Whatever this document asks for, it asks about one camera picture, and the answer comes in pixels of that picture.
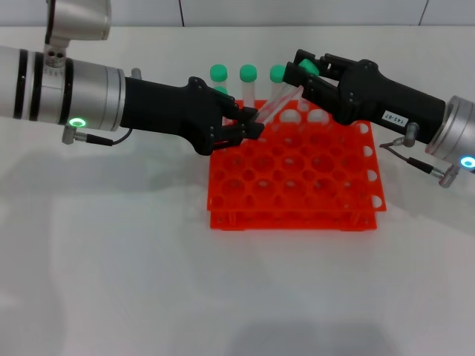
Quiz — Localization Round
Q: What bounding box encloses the orange plastic test tube rack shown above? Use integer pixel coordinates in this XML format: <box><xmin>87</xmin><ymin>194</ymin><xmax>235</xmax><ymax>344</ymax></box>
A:
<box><xmin>207</xmin><ymin>98</ymin><xmax>387</xmax><ymax>231</ymax></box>

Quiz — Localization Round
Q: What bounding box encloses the right arm cable with connector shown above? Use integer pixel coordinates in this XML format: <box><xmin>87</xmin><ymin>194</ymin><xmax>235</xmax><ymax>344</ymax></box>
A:
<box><xmin>380</xmin><ymin>122</ymin><xmax>463</xmax><ymax>189</ymax></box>

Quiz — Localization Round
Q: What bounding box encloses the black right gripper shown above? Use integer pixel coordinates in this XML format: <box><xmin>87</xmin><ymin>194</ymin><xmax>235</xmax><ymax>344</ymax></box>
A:
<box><xmin>284</xmin><ymin>48</ymin><xmax>445</xmax><ymax>144</ymax></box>

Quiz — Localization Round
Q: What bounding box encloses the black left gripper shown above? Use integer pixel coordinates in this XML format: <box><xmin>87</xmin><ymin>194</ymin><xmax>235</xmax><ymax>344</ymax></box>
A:
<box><xmin>120</xmin><ymin>76</ymin><xmax>265</xmax><ymax>156</ymax></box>

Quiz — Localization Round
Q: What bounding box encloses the arm cable with connector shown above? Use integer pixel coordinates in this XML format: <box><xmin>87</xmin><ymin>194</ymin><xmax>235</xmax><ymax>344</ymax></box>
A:
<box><xmin>380</xmin><ymin>122</ymin><xmax>463</xmax><ymax>189</ymax></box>
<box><xmin>61</xmin><ymin>125</ymin><xmax>134</xmax><ymax>146</ymax></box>

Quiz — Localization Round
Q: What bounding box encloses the left arm cable with connector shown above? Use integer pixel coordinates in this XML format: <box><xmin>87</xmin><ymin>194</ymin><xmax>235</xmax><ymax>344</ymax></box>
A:
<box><xmin>61</xmin><ymin>125</ymin><xmax>134</xmax><ymax>146</ymax></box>

